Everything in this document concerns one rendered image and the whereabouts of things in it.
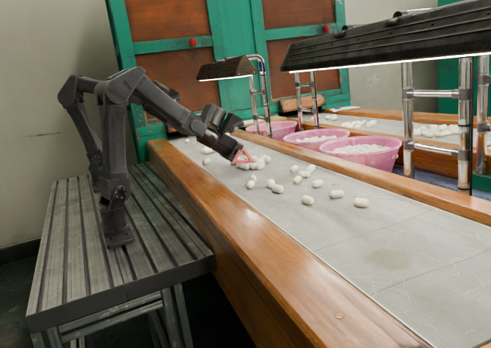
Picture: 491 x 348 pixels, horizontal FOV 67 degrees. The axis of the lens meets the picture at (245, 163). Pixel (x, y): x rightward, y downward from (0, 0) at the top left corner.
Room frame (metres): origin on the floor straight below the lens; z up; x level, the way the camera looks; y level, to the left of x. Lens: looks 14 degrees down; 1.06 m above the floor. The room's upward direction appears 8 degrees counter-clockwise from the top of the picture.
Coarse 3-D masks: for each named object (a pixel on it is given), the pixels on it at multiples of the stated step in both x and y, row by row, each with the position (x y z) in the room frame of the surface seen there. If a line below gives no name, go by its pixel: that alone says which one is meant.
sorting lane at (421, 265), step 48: (192, 144) 1.83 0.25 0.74; (240, 192) 0.97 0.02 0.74; (288, 192) 0.92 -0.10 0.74; (384, 192) 0.83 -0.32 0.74; (336, 240) 0.62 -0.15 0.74; (384, 240) 0.60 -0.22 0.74; (432, 240) 0.57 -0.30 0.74; (480, 240) 0.55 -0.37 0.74; (384, 288) 0.46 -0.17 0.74; (432, 288) 0.44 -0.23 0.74; (480, 288) 0.43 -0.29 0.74; (432, 336) 0.36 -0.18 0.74; (480, 336) 0.35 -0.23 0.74
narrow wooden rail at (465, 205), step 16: (256, 144) 1.61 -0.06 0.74; (272, 144) 1.45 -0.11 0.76; (288, 144) 1.40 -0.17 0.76; (304, 160) 1.21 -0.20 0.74; (320, 160) 1.11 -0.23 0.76; (336, 160) 1.08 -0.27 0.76; (352, 176) 0.96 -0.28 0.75; (368, 176) 0.90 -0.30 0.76; (384, 176) 0.87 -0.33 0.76; (400, 176) 0.85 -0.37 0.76; (400, 192) 0.79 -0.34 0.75; (416, 192) 0.75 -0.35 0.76; (432, 192) 0.72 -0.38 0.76; (448, 192) 0.71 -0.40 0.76; (448, 208) 0.67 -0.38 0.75; (464, 208) 0.64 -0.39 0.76; (480, 208) 0.62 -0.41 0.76
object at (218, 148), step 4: (220, 136) 1.18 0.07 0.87; (216, 144) 1.16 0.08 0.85; (220, 144) 1.17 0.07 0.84; (236, 144) 1.16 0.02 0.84; (240, 144) 1.17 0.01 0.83; (212, 148) 1.17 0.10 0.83; (216, 148) 1.17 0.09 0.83; (220, 148) 1.17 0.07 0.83; (224, 148) 1.17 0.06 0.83; (228, 148) 1.18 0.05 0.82; (232, 148) 1.17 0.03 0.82; (220, 152) 1.18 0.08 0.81; (224, 152) 1.18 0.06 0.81; (228, 152) 1.18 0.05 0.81; (232, 152) 1.16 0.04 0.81; (224, 156) 1.19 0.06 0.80; (228, 156) 1.16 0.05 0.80; (232, 156) 1.16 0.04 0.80
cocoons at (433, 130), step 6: (312, 120) 2.06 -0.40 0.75; (348, 126) 1.67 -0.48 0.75; (354, 126) 1.65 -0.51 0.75; (360, 126) 1.66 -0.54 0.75; (366, 126) 1.64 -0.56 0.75; (420, 126) 1.45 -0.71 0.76; (432, 126) 1.41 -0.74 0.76; (444, 126) 1.38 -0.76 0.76; (450, 126) 1.39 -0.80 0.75; (456, 126) 1.37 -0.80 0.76; (414, 132) 1.36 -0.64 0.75; (420, 132) 1.39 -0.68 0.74; (426, 132) 1.32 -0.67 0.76; (432, 132) 1.33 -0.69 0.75; (438, 132) 1.30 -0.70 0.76; (444, 132) 1.30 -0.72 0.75; (450, 132) 1.30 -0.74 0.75; (456, 132) 1.30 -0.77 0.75
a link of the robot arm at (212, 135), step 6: (210, 126) 1.20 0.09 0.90; (216, 126) 1.19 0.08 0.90; (210, 132) 1.16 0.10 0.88; (216, 132) 1.18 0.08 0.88; (198, 138) 1.17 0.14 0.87; (204, 138) 1.15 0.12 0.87; (210, 138) 1.16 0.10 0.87; (216, 138) 1.17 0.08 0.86; (204, 144) 1.17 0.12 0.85; (210, 144) 1.16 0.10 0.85
